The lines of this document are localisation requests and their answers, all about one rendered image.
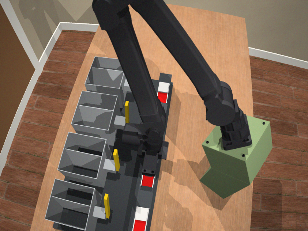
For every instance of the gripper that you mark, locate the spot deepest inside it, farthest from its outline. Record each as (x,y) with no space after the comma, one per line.
(164,153)

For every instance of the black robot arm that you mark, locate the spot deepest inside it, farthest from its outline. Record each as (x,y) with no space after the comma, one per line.
(221,109)

